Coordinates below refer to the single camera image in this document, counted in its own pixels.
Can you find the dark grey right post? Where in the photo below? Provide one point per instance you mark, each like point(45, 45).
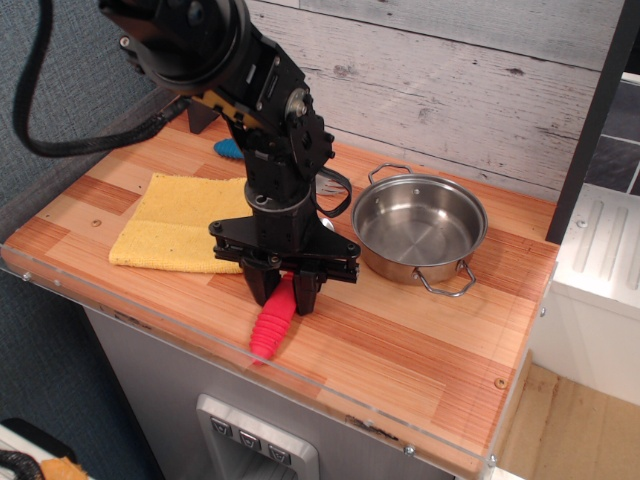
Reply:
point(616, 59)

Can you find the blue handled metal fork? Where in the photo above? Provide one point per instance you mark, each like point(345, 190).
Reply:
point(328, 182)

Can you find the dark grey left post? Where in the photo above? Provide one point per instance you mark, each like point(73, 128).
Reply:
point(200, 117)

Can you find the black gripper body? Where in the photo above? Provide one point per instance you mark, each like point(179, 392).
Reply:
point(288, 241)

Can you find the stainless steel pot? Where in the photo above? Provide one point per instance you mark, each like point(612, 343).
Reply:
point(419, 229)

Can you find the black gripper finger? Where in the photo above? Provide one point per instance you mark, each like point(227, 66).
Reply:
point(261, 277)
point(307, 284)

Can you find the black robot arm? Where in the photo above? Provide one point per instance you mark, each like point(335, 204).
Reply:
point(211, 54)

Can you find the grey toy fridge cabinet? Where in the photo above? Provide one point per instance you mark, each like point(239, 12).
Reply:
point(163, 382)

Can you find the white toy sink unit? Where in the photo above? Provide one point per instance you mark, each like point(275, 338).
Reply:
point(588, 328)

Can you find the red handled metal spoon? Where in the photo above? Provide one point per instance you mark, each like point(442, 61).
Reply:
point(273, 322)

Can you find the yellow folded cloth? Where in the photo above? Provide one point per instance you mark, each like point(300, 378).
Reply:
point(169, 229)

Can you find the clear acrylic edge guard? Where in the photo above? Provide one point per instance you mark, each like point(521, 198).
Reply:
point(371, 356)

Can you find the dark grey post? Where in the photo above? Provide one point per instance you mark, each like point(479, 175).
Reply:
point(616, 59)
point(200, 117)

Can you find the orange object bottom left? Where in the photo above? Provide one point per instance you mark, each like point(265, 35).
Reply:
point(62, 469)

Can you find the silver ice dispenser panel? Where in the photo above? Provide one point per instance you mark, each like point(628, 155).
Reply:
point(242, 446)

